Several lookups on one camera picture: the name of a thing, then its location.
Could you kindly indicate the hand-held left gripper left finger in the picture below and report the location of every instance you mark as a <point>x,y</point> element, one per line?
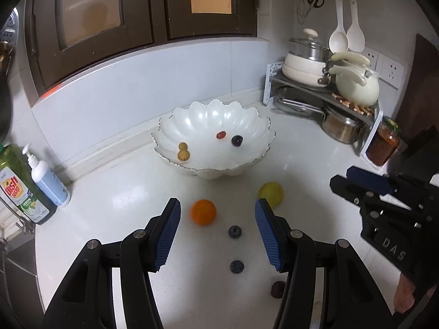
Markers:
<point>168,233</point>

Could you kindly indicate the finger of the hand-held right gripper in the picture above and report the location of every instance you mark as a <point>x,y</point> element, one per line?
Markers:
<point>368,178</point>
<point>346,192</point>

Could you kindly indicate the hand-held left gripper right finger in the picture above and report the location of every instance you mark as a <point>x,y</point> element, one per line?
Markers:
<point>269,236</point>

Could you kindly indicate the blueberry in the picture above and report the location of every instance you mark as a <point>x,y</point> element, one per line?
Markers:
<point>236,266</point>
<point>235,231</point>

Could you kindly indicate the orange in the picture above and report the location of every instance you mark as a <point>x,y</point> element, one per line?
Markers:
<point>203,212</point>

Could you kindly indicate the yellow-green apple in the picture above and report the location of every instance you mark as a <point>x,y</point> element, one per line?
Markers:
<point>271,194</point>

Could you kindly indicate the yellow grapes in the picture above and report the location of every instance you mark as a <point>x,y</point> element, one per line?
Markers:
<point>183,156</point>

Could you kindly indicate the small yellow-brown longan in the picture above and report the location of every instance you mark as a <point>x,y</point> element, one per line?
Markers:
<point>183,146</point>

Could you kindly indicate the red grape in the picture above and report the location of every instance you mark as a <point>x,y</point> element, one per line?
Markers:
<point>221,135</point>

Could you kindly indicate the white scalloped bowl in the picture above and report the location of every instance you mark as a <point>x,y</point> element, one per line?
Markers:
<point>212,120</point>

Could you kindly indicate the person's right hand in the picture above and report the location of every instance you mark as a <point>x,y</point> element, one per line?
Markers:
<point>404,291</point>

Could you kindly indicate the glass jar of sauce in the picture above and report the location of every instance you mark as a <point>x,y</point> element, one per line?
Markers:
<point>382,144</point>

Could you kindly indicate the stainless steel pot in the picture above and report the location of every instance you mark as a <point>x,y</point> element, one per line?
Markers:
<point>341,126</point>

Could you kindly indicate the brown beaded trivet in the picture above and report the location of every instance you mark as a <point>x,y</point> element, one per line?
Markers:
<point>356,107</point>

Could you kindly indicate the cream kettle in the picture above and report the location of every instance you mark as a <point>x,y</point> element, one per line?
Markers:
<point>356,85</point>

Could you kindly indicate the steel pan lid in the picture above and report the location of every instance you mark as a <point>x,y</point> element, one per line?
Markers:
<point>296,101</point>

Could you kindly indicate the dark brown cutting board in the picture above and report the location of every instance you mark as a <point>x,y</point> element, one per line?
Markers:
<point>427,75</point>

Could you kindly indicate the white pot with glass lid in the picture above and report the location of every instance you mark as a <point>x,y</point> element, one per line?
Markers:
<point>305,65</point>

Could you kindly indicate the white pump bottle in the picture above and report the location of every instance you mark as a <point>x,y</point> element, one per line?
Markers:
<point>48,181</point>

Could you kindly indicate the grey corner shelf rack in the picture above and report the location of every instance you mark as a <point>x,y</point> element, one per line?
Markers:
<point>269,82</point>

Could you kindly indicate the white serving spoon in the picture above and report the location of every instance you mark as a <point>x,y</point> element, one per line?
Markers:
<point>338,39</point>

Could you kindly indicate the white rice paddle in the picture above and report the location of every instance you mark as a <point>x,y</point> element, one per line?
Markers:
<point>355,36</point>

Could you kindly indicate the chrome gooseneck faucet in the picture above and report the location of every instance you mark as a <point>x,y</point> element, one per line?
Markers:
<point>19,224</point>

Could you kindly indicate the green dish soap bottle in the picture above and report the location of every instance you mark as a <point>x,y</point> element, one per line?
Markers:
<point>20,188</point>

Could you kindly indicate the steel sink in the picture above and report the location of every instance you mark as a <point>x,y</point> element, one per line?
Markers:
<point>17,270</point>

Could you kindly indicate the black scissors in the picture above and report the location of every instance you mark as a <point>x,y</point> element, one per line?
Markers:
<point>315,0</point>

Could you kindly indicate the brass ladle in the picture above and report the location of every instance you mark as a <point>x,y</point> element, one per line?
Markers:
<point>5,54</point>

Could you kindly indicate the white wall outlet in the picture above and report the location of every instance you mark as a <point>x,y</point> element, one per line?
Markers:
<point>391,70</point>
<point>373,58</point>

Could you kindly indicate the brown wooden window frame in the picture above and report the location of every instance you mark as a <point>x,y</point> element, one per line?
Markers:
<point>157,7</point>

